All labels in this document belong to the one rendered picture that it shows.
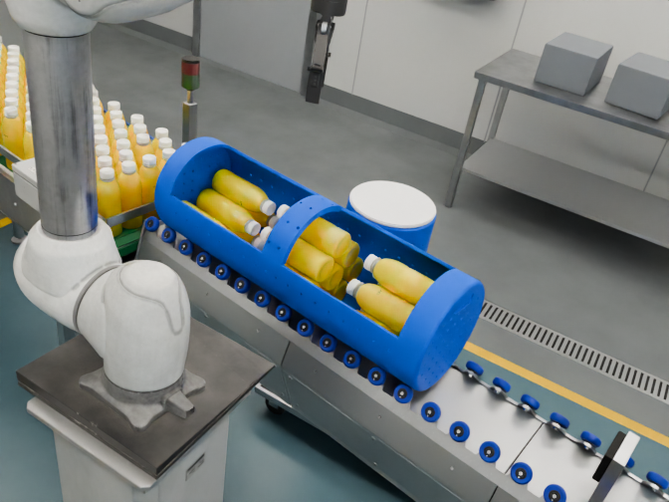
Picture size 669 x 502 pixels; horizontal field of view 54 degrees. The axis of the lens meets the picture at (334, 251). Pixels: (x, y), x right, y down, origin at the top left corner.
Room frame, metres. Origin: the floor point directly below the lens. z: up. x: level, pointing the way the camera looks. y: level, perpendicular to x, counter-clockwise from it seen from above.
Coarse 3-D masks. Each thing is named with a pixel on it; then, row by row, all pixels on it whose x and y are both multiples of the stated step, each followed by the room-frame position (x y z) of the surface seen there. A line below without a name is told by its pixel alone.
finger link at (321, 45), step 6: (318, 24) 1.36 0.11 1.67; (330, 24) 1.36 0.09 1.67; (318, 30) 1.35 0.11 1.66; (318, 36) 1.35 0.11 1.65; (324, 36) 1.35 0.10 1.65; (318, 42) 1.34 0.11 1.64; (324, 42) 1.34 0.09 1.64; (318, 48) 1.34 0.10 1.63; (324, 48) 1.34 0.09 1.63; (318, 54) 1.33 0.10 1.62; (324, 54) 1.33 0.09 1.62; (318, 60) 1.32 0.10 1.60; (324, 60) 1.32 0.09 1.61; (312, 66) 1.32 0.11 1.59
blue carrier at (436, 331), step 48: (192, 144) 1.59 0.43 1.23; (192, 192) 1.61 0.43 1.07; (288, 192) 1.60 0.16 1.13; (192, 240) 1.45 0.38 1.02; (240, 240) 1.33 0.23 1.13; (288, 240) 1.28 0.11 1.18; (384, 240) 1.40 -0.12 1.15; (288, 288) 1.23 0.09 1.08; (432, 288) 1.13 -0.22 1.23; (480, 288) 1.21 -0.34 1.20; (336, 336) 1.17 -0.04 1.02; (384, 336) 1.08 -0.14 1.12; (432, 336) 1.05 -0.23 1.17; (432, 384) 1.12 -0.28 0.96
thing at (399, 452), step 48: (144, 240) 1.57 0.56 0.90; (192, 288) 1.43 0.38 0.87; (240, 336) 1.31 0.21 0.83; (288, 384) 1.25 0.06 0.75; (336, 384) 1.15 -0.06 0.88; (384, 384) 1.13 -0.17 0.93; (480, 384) 1.19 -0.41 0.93; (336, 432) 1.18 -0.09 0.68; (384, 432) 1.05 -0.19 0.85; (480, 432) 1.03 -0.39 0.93; (528, 432) 1.06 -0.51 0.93; (432, 480) 0.97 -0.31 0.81; (480, 480) 0.93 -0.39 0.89; (576, 480) 0.95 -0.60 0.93; (624, 480) 0.97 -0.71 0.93
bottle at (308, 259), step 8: (304, 240) 1.35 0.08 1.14; (296, 248) 1.31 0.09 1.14; (304, 248) 1.31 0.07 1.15; (312, 248) 1.32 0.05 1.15; (296, 256) 1.30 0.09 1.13; (304, 256) 1.29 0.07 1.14; (312, 256) 1.29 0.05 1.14; (320, 256) 1.29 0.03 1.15; (328, 256) 1.30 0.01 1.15; (296, 264) 1.29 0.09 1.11; (304, 264) 1.28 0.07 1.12; (312, 264) 1.27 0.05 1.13; (320, 264) 1.27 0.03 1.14; (328, 264) 1.30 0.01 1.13; (304, 272) 1.28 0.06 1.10; (312, 272) 1.26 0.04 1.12; (320, 272) 1.27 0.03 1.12; (328, 272) 1.30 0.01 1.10; (320, 280) 1.27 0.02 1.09
